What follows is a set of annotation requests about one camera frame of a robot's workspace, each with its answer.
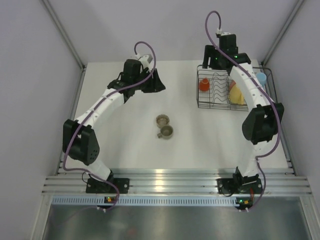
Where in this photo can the yellow ceramic mug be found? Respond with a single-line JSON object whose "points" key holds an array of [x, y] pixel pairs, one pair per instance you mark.
{"points": [[236, 96]]}

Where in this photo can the light blue ceramic mug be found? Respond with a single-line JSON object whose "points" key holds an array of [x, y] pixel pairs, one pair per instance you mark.
{"points": [[262, 78]]}

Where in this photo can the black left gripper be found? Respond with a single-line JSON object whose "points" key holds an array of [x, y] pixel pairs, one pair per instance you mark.
{"points": [[155, 85]]}

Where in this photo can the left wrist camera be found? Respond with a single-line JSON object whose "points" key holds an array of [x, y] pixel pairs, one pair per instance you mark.
{"points": [[145, 60]]}

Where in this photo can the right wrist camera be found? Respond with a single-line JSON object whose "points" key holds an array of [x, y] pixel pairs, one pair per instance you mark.
{"points": [[220, 32]]}

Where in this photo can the perforated cable duct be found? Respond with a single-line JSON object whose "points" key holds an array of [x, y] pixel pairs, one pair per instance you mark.
{"points": [[147, 201]]}

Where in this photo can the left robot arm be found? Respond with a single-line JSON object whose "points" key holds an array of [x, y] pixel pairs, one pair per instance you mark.
{"points": [[79, 141]]}

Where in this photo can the grey-brown stoneware cup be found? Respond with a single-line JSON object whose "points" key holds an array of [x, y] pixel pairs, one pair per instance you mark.
{"points": [[166, 132]]}

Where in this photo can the grey wire dish rack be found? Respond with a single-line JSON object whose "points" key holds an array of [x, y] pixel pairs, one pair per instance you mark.
{"points": [[218, 95]]}

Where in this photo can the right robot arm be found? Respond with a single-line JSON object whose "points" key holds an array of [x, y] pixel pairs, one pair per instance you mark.
{"points": [[261, 128]]}

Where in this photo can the pink ceramic mug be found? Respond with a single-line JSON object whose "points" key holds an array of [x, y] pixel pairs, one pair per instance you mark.
{"points": [[232, 84]]}

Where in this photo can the fluted beige small cup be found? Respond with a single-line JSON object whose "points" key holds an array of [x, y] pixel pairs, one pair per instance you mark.
{"points": [[162, 120]]}

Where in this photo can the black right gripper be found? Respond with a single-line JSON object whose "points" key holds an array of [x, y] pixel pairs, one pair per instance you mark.
{"points": [[209, 52]]}

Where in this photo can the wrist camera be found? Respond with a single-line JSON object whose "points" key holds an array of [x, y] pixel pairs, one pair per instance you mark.
{"points": [[220, 32], [145, 60]]}

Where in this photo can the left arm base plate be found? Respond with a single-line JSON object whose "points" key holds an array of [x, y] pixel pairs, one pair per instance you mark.
{"points": [[97, 187]]}

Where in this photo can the small orange cup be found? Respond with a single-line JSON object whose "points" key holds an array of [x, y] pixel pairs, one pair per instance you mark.
{"points": [[204, 85]]}

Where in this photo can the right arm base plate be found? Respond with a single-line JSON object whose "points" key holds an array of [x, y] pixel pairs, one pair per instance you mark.
{"points": [[229, 187]]}

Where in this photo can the aluminium mounting rail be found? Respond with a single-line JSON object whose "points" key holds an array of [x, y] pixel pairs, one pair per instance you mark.
{"points": [[281, 182]]}

